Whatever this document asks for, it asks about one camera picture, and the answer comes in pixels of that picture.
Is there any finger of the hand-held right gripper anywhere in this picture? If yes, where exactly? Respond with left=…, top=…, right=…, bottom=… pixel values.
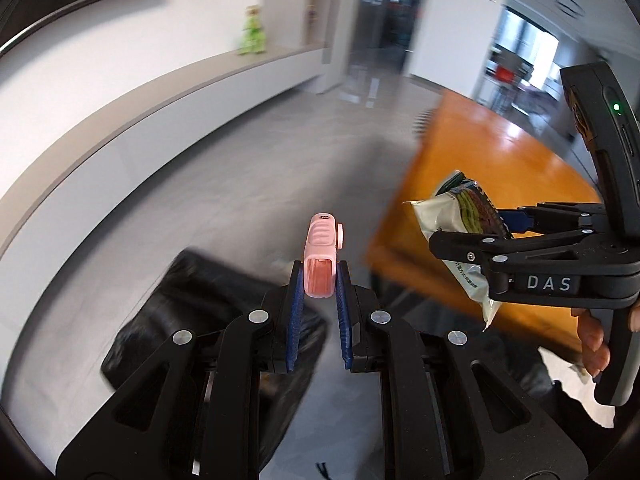
left=495, top=201, right=607, bottom=235
left=429, top=227, right=608, bottom=296

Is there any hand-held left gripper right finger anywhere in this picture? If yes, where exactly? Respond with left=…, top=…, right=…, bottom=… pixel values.
left=336, top=260, right=587, bottom=480

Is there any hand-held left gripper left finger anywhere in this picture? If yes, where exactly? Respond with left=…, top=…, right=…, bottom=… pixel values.
left=56, top=259, right=306, bottom=480

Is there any small pink plastic device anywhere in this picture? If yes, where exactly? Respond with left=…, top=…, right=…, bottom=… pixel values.
left=302, top=212, right=346, bottom=300

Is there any green snack packet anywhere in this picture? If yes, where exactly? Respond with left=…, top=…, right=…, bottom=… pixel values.
left=402, top=170, right=516, bottom=333

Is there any black trash bag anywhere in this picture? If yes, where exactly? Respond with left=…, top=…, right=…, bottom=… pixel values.
left=100, top=247, right=328, bottom=461

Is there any person's right hand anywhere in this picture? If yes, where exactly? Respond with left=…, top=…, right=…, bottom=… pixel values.
left=570, top=307, right=612, bottom=380

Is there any long white low cabinet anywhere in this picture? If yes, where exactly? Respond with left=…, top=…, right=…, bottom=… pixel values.
left=0, top=45, right=331, bottom=311

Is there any grey open shelf unit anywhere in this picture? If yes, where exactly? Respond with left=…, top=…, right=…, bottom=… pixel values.
left=305, top=0, right=361, bottom=91

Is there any green toy dinosaur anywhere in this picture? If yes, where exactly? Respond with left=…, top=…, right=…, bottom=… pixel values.
left=236, top=5, right=268, bottom=57

